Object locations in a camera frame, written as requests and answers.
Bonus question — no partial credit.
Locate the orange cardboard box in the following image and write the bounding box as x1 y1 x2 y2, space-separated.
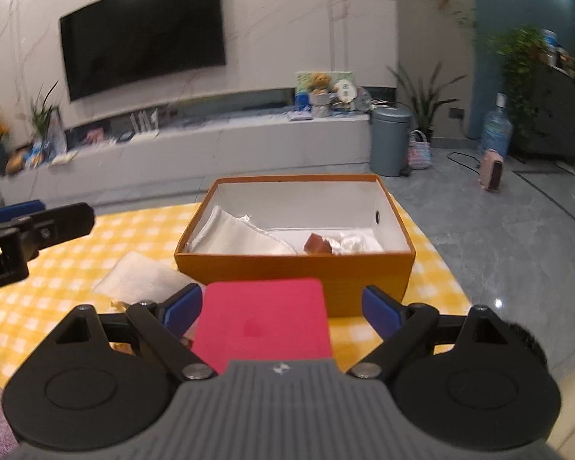
174 174 416 317

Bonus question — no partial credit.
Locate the white wifi router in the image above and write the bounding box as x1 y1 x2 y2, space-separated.
130 109 159 136

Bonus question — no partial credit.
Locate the dark side cabinet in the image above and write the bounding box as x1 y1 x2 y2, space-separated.
510 64 575 163

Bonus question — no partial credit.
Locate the brown bread shaped sponge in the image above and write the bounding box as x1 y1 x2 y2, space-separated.
303 233 332 255

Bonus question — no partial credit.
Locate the red cube box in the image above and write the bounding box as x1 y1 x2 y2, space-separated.
193 278 332 374

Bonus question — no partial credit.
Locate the pink small heater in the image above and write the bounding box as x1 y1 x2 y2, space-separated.
479 148 504 192

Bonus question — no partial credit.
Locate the green potted floor plant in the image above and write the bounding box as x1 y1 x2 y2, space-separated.
385 61 466 142

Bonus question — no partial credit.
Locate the pastel woven basket bag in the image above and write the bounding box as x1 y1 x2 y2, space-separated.
407 130 432 170

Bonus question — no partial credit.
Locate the white marble tv cabinet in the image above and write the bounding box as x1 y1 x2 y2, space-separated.
0 114 371 207

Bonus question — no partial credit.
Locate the green plant on cabinet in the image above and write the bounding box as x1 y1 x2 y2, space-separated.
28 82 67 160

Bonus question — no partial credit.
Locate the yellow checkered tablecloth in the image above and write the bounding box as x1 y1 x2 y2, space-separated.
0 196 471 387

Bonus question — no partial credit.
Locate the blue water jug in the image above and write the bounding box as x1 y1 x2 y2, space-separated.
480 92 513 159

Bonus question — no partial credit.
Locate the clear plastic gift bag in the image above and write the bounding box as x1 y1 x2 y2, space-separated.
324 230 384 255

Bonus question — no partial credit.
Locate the teddy bear gift set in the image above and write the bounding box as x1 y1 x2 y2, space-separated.
294 71 358 117

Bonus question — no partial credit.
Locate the black wall television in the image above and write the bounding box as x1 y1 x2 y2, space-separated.
59 0 226 101

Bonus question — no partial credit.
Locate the white fleece pouch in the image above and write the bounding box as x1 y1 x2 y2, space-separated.
186 205 298 255

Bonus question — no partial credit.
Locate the grey round trash bin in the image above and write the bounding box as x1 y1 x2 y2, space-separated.
370 107 411 177

